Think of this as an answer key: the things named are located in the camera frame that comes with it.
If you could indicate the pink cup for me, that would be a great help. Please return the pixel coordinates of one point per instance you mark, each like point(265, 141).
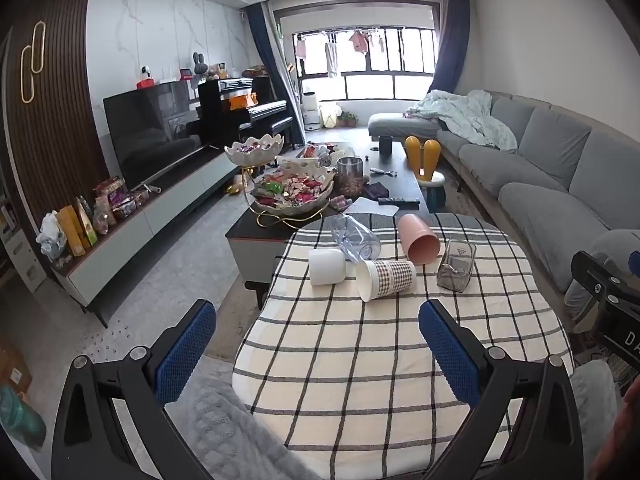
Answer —
point(419, 239)

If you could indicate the dark coffee table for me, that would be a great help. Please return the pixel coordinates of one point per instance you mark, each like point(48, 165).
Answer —
point(400, 182)

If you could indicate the grey transparent cup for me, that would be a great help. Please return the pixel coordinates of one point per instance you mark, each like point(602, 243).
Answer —
point(456, 266)

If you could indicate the grey rabbit figurine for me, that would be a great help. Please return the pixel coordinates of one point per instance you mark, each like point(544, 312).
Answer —
point(199, 67)

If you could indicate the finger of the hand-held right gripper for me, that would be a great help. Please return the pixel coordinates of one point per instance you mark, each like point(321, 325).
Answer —
point(590, 272)

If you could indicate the white plastic bag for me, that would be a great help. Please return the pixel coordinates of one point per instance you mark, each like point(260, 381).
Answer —
point(51, 237)

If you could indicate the white cup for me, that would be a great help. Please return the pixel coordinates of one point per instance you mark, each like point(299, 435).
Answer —
point(327, 267)

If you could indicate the hanging pink garment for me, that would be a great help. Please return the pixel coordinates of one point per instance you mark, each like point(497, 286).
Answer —
point(359, 42)

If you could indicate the black upright piano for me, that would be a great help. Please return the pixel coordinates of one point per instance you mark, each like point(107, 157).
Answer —
point(225, 105)

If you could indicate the gold loop wall lamp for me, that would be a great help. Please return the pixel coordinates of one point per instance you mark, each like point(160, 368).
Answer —
point(26, 62)

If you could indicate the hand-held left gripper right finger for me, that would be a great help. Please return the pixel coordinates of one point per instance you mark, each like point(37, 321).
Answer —
point(449, 355)

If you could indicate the grey corner sofa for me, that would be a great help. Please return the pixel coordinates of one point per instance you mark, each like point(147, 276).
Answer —
point(545, 160)

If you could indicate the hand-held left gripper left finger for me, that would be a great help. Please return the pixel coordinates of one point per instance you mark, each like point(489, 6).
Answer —
point(186, 355)

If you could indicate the person's right forearm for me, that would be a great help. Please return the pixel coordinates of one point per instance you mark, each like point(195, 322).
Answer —
point(597, 400)

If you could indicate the navy curtain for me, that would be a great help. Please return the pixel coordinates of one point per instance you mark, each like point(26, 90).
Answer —
point(450, 45)
point(260, 60)

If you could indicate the pale green blanket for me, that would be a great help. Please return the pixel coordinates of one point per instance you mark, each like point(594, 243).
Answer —
point(465, 115)

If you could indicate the dark mug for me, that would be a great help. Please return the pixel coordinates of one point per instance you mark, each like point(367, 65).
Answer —
point(386, 144)

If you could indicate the white air purifier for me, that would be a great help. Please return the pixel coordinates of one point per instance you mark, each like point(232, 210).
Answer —
point(310, 110)

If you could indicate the white paper sheet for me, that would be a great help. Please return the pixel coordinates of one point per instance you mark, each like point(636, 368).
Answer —
point(367, 206)

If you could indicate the glass jar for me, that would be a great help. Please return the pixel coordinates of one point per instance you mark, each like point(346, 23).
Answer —
point(350, 176)

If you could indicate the flat screen television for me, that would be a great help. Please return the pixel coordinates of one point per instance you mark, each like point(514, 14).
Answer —
point(150, 132)

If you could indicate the black remote control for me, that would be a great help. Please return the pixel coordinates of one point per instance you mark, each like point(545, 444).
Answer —
point(398, 201)

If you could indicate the teal bag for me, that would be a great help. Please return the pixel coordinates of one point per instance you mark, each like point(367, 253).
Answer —
point(20, 417)

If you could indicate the checked paper cup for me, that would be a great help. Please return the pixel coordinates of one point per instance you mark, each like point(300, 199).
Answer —
point(387, 279)

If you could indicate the pile of snack packets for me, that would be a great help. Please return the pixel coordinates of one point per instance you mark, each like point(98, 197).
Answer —
point(112, 200)

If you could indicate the potted plant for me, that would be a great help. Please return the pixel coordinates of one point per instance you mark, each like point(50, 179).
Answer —
point(348, 119)

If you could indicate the hanging white garment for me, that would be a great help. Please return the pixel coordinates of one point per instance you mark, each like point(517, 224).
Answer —
point(331, 60)

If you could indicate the black white checked tablecloth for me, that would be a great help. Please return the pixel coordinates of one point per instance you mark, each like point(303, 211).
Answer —
point(360, 370)

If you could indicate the low television cabinet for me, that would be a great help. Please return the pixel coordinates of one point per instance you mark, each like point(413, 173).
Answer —
point(150, 230)

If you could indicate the black piano bench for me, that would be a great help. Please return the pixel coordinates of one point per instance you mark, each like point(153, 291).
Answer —
point(267, 130)

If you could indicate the clear blue glass cup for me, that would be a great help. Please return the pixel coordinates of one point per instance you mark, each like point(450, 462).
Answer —
point(354, 238)

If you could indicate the yellow rabbit-ear stool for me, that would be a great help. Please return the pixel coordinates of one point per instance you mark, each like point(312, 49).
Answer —
point(422, 157)

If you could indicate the purple wallet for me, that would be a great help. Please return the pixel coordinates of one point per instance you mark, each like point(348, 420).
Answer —
point(376, 190)

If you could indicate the grey fluffy rug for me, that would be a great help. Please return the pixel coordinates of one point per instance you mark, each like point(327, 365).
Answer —
point(230, 430)

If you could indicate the cardboard box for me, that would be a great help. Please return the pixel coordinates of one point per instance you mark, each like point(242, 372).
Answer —
point(12, 365)

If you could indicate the two-tier candy dish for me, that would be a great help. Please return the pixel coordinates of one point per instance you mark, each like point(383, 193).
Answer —
point(292, 192)

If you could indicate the white security camera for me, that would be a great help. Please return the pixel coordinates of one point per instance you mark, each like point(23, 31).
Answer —
point(146, 74)

